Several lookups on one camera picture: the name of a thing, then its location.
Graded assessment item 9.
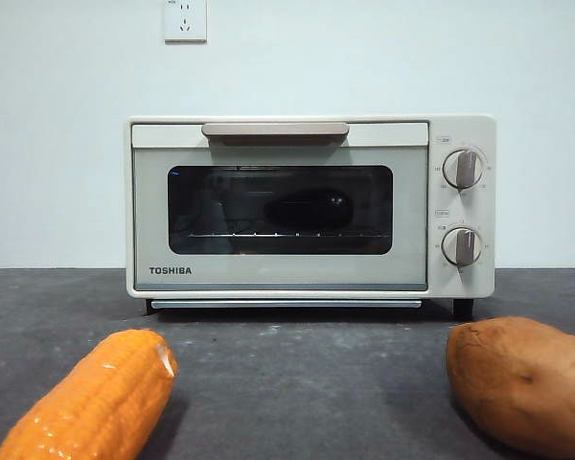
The dark purple eggplant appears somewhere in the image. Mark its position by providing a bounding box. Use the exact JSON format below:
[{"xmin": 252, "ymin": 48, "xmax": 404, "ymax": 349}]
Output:
[{"xmin": 263, "ymin": 189, "xmax": 355, "ymax": 230}]

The glass-windowed oven door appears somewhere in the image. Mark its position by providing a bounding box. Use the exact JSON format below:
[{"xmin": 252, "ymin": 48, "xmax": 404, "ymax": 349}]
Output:
[{"xmin": 130, "ymin": 121, "xmax": 430, "ymax": 292}]

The cream temperature oven knob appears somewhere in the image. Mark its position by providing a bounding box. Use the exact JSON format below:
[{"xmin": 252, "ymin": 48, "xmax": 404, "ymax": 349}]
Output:
[{"xmin": 443, "ymin": 149, "xmax": 486, "ymax": 191}]

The metal oven crumb tray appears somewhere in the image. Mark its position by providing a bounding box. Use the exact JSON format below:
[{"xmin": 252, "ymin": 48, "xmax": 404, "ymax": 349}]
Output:
[{"xmin": 150, "ymin": 298, "xmax": 424, "ymax": 310}]

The cream Toshiba toaster oven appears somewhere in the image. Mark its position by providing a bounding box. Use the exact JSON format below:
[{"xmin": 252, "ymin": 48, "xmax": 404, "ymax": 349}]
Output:
[{"xmin": 126, "ymin": 113, "xmax": 498, "ymax": 320}]

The cream timer oven knob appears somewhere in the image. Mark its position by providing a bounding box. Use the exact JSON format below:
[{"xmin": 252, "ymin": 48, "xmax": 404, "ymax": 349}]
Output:
[{"xmin": 441, "ymin": 226, "xmax": 484, "ymax": 268}]

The wire oven rack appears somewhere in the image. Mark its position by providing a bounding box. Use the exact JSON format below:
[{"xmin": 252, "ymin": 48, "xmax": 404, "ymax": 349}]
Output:
[{"xmin": 184, "ymin": 231, "xmax": 392, "ymax": 240}]

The beige oven door handle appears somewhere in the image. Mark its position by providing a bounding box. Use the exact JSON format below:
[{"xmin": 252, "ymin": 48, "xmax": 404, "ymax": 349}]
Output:
[{"xmin": 200, "ymin": 122, "xmax": 350, "ymax": 147}]

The brown sweet potato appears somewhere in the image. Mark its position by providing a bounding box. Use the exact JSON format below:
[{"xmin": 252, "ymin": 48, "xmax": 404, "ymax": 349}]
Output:
[{"xmin": 445, "ymin": 315, "xmax": 575, "ymax": 456}]

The white wall power socket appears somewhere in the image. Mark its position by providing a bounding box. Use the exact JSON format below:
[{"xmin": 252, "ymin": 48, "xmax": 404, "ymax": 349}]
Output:
[{"xmin": 164, "ymin": 0, "xmax": 208, "ymax": 44}]

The orange corn cob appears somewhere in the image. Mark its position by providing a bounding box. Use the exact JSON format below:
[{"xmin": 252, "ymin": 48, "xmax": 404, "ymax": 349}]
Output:
[{"xmin": 0, "ymin": 328, "xmax": 178, "ymax": 460}]

